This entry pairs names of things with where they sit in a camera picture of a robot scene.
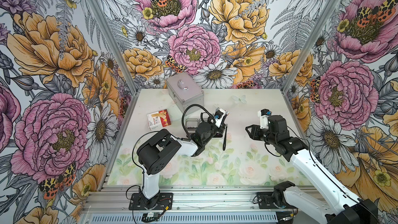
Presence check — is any silver aluminium case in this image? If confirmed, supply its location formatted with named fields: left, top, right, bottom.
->
left=166, top=72, right=204, bottom=113

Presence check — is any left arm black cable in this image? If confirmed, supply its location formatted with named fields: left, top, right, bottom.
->
left=125, top=104, right=217, bottom=200

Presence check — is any aluminium corner post left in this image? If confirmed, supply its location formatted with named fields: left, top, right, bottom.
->
left=86, top=0, right=139, bottom=96

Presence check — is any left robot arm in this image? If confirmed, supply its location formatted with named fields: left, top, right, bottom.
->
left=137, top=116, right=226, bottom=200

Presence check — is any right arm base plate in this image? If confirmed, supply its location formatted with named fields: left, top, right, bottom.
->
left=252, top=192, right=295, bottom=209

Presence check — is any aluminium corner post right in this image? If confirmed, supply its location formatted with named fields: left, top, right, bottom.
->
left=282, top=0, right=341, bottom=94

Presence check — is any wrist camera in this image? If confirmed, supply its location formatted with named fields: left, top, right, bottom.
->
left=214, top=108, right=229, bottom=120
left=258, top=109, right=272, bottom=129

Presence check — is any green circuit board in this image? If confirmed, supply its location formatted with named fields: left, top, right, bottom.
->
left=141, top=212, right=159, bottom=223

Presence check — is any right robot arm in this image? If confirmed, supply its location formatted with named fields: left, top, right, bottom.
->
left=245, top=109, right=378, bottom=224

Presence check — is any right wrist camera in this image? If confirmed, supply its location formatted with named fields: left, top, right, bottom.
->
left=258, top=109, right=272, bottom=129

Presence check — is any aluminium corner post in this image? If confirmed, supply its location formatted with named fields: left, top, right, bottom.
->
left=86, top=0, right=139, bottom=96
left=282, top=0, right=341, bottom=94

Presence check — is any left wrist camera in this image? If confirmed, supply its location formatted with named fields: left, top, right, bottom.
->
left=214, top=108, right=229, bottom=120

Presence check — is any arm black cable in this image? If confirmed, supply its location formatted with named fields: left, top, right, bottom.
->
left=125, top=104, right=217, bottom=200
left=264, top=125, right=389, bottom=224

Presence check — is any aluminium front rail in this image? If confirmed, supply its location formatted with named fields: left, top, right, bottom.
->
left=78, top=186, right=298, bottom=224

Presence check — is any black toothbrush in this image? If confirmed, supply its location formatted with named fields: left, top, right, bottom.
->
left=222, top=124, right=228, bottom=151

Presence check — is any red white small box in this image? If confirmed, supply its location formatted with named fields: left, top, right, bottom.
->
left=147, top=110, right=172, bottom=131

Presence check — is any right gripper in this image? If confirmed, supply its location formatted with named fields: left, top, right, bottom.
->
left=245, top=124, right=278, bottom=146

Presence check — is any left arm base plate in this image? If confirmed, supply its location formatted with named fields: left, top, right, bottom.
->
left=129, top=192, right=174, bottom=211

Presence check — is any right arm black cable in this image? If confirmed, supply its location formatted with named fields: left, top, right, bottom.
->
left=264, top=125, right=389, bottom=224

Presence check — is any cream toothbrush holder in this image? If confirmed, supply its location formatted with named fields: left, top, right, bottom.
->
left=184, top=118, right=202, bottom=132

